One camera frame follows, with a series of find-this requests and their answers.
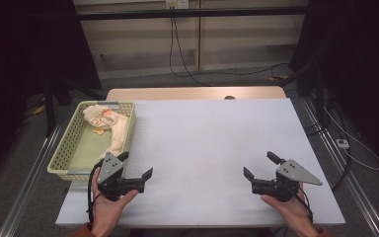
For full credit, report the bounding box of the white table cover board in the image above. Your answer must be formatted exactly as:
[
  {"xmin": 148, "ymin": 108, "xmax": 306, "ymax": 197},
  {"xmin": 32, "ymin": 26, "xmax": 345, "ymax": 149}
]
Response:
[{"xmin": 54, "ymin": 98, "xmax": 346, "ymax": 229}]

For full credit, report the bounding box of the person's left hand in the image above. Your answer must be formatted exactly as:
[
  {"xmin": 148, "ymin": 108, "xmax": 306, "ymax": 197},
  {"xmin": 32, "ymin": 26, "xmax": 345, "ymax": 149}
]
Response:
[{"xmin": 91, "ymin": 167, "xmax": 140, "ymax": 233}]

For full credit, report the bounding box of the black wall cable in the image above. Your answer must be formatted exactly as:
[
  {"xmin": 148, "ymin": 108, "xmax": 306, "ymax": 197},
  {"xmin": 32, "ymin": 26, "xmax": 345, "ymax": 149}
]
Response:
[
  {"xmin": 172, "ymin": 16, "xmax": 211, "ymax": 87},
  {"xmin": 168, "ymin": 8, "xmax": 290, "ymax": 79}
]

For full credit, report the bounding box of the black curtain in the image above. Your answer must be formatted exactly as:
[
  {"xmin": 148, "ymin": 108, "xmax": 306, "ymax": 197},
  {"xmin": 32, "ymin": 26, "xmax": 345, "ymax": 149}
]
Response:
[
  {"xmin": 0, "ymin": 0, "xmax": 103, "ymax": 189},
  {"xmin": 289, "ymin": 0, "xmax": 379, "ymax": 169}
]

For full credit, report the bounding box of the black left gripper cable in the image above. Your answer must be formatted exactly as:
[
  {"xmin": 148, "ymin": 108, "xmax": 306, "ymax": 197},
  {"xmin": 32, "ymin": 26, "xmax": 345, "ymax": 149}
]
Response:
[{"xmin": 86, "ymin": 161, "xmax": 105, "ymax": 228}]

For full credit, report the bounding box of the wooden table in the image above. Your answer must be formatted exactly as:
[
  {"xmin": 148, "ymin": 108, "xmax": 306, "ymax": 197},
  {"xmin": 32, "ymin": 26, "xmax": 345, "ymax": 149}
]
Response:
[{"xmin": 106, "ymin": 86, "xmax": 287, "ymax": 102}]

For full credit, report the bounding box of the white power strip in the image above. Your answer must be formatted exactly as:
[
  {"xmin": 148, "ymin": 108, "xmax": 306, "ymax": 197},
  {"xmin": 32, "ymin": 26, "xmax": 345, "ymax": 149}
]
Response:
[{"xmin": 335, "ymin": 137, "xmax": 350, "ymax": 149}]

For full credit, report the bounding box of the white wall outlet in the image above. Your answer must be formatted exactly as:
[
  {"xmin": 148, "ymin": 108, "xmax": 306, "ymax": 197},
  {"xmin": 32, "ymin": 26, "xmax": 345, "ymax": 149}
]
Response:
[{"xmin": 165, "ymin": 0, "xmax": 190, "ymax": 10}]

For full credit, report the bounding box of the black metal stand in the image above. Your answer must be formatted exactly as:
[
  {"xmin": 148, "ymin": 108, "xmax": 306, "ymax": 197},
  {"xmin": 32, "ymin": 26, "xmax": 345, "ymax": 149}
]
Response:
[
  {"xmin": 42, "ymin": 77, "xmax": 107, "ymax": 138},
  {"xmin": 277, "ymin": 58, "xmax": 330, "ymax": 129}
]

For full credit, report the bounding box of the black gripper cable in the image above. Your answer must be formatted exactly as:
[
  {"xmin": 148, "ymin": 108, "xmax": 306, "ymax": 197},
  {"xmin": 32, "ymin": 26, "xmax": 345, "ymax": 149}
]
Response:
[
  {"xmin": 284, "ymin": 179, "xmax": 314, "ymax": 223},
  {"xmin": 86, "ymin": 161, "xmax": 105, "ymax": 228}
]

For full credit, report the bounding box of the person's right hand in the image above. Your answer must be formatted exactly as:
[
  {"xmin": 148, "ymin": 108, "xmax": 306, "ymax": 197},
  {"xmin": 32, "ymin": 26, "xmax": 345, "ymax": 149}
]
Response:
[{"xmin": 261, "ymin": 182, "xmax": 314, "ymax": 231}]

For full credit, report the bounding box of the black floor cable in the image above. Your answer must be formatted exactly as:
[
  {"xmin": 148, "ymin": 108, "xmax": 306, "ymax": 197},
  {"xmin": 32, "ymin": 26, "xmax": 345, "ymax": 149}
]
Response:
[{"xmin": 330, "ymin": 98, "xmax": 353, "ymax": 192}]

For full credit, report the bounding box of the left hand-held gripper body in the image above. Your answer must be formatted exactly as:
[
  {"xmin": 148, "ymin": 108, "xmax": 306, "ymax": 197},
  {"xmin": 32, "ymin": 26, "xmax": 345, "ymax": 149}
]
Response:
[{"xmin": 96, "ymin": 151, "xmax": 146, "ymax": 202}]

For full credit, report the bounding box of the pale green perforated plastic basket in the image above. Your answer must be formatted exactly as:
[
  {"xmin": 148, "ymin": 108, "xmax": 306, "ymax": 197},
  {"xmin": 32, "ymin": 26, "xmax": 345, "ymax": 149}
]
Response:
[{"xmin": 46, "ymin": 100, "xmax": 136, "ymax": 183}]

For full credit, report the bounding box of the aluminium floor rail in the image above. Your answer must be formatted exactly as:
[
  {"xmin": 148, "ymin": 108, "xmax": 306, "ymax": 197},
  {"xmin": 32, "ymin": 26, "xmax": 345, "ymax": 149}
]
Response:
[
  {"xmin": 300, "ymin": 98, "xmax": 379, "ymax": 237},
  {"xmin": 0, "ymin": 121, "xmax": 65, "ymax": 237}
]

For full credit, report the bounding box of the white floor cable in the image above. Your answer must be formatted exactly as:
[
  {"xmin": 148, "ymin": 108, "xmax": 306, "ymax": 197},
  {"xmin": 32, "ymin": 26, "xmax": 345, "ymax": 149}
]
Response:
[{"xmin": 322, "ymin": 105, "xmax": 379, "ymax": 172}]

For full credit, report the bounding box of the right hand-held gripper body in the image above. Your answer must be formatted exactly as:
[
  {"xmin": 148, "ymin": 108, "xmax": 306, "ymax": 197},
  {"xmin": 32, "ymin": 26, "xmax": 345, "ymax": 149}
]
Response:
[{"xmin": 251, "ymin": 159, "xmax": 324, "ymax": 202}]

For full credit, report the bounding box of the cream cloth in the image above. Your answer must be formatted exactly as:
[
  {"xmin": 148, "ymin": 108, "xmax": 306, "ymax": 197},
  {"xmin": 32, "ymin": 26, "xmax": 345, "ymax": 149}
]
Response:
[{"xmin": 82, "ymin": 104, "xmax": 131, "ymax": 161}]

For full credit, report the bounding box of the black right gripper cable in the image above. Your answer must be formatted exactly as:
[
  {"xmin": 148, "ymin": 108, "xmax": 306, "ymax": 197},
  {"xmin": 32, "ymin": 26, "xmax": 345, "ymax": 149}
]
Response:
[{"xmin": 284, "ymin": 179, "xmax": 314, "ymax": 223}]

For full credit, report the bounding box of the black horizontal bar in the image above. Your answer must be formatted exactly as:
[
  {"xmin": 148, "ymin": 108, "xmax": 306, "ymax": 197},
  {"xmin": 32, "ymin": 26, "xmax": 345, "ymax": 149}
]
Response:
[{"xmin": 77, "ymin": 5, "xmax": 310, "ymax": 22}]

